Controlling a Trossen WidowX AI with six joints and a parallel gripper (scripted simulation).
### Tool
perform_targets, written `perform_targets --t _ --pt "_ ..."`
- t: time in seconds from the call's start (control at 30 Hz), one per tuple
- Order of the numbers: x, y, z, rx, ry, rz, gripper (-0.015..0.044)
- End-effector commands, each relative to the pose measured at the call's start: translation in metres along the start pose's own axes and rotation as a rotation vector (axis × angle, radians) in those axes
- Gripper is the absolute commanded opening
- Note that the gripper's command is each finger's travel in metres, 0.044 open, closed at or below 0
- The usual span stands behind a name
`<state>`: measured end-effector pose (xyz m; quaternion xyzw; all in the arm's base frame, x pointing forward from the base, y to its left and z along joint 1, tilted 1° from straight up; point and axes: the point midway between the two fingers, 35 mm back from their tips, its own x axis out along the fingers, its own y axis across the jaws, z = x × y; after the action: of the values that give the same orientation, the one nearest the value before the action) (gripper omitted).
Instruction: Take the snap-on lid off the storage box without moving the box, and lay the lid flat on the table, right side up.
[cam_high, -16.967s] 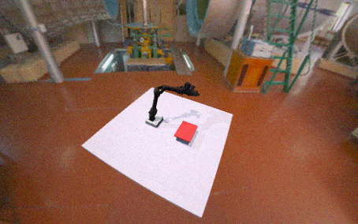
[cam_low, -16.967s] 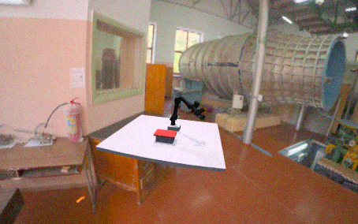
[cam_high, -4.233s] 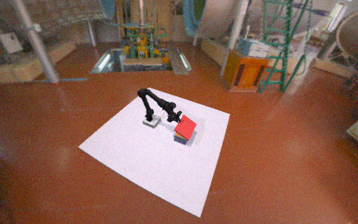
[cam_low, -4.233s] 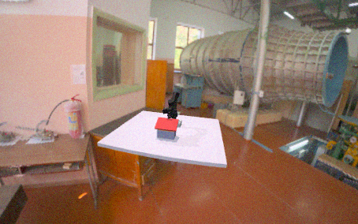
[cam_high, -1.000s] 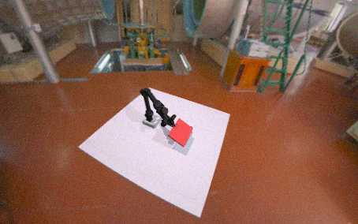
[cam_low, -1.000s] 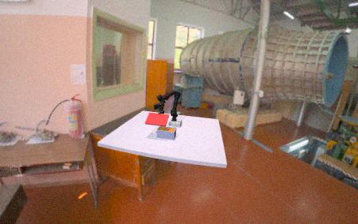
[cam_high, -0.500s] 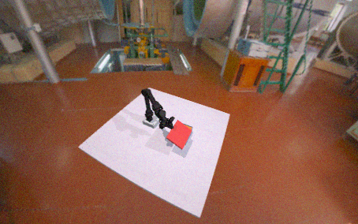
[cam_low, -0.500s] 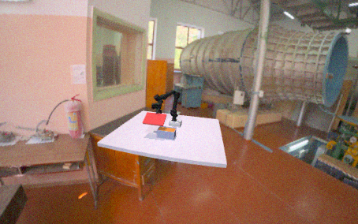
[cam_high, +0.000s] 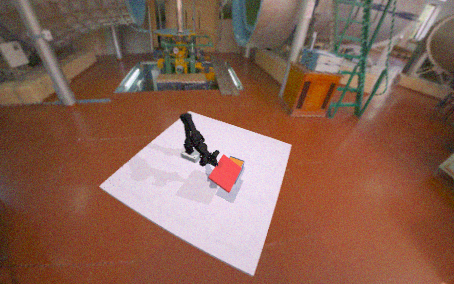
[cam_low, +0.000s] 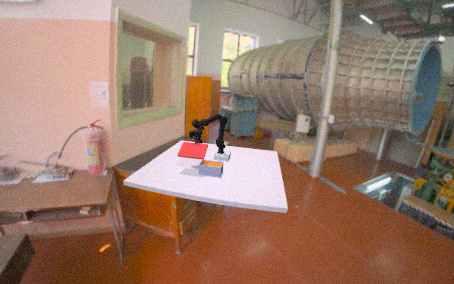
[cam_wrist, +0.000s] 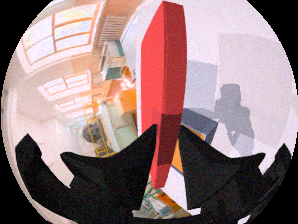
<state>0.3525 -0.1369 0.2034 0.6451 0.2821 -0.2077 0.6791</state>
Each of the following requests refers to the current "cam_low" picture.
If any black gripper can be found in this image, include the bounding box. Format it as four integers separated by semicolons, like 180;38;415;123
192;129;202;144

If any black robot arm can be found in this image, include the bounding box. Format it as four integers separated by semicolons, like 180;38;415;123
189;114;228;154

